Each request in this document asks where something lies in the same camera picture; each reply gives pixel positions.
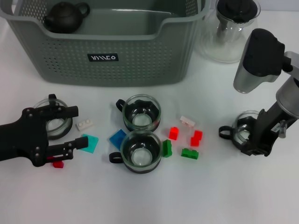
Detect green two-stud brick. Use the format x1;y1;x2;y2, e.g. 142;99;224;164
181;148;199;161

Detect dark red curved brick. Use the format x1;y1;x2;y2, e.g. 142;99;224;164
46;156;65;168

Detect blue flat square tile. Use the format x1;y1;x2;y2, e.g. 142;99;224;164
109;128;128;150

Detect white two-stud brick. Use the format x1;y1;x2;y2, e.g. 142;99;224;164
76;119;95;130
179;115;196;127

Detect right wrist camera housing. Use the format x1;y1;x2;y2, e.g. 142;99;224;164
233;28;286;94

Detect glass carafe with black lid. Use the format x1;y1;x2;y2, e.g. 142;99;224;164
200;0;261;63

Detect black clay teapot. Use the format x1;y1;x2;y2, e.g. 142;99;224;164
43;1;91;34

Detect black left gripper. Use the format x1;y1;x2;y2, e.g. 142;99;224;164
0;100;89;167

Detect grey-green perforated storage bin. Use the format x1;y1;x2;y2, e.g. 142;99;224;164
0;0;211;87

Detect right arm cable with plug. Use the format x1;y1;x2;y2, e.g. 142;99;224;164
279;120;288;138

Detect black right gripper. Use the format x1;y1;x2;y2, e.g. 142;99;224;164
240;108;288;157

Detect small red single brick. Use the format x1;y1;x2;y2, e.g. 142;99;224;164
169;126;179;140

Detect red stepped brick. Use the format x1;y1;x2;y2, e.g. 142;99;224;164
190;130;203;147

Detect green sloped brick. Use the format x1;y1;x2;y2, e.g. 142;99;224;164
162;139;173;158

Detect cyan flat square tile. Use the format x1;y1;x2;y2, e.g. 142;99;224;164
76;133;99;154

